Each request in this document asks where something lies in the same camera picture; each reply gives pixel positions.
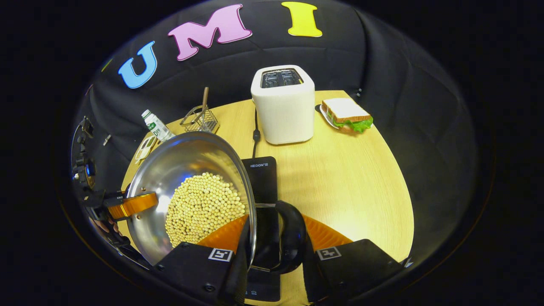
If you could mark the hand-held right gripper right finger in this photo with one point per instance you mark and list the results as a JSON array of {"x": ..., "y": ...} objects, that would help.
[{"x": 312, "y": 280}]

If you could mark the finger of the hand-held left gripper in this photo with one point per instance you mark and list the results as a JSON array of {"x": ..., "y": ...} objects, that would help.
[{"x": 136, "y": 204}]

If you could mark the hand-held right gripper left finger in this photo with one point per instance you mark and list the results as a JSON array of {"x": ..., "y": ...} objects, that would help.
[{"x": 191, "y": 263}]

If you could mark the stainless steel pot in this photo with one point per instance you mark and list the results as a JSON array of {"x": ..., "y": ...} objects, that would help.
[{"x": 170, "y": 170}]

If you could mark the pile of soybeans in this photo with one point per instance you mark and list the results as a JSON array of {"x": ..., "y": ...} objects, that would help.
[{"x": 204, "y": 204}]

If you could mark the black induction cooktop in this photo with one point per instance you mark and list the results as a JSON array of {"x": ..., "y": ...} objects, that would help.
[{"x": 263, "y": 178}]

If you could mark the metal clip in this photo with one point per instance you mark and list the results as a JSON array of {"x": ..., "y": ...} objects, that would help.
[{"x": 106, "y": 140}]

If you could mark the white drink bottle green label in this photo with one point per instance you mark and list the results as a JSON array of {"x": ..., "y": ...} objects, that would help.
[{"x": 158, "y": 126}]

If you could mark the wooden stick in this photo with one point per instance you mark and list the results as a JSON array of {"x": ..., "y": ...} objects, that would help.
[{"x": 205, "y": 98}]

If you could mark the small white plate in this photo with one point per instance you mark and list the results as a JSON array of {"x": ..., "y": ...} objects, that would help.
[{"x": 327, "y": 117}]

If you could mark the white toaster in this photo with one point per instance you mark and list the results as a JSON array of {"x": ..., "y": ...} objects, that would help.
[{"x": 284, "y": 110}]

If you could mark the sandwich with lettuce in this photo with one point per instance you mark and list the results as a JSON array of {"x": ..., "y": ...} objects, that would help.
[{"x": 346, "y": 111}]

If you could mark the black backdrop cloth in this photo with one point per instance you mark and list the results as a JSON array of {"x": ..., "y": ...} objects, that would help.
[{"x": 403, "y": 106}]

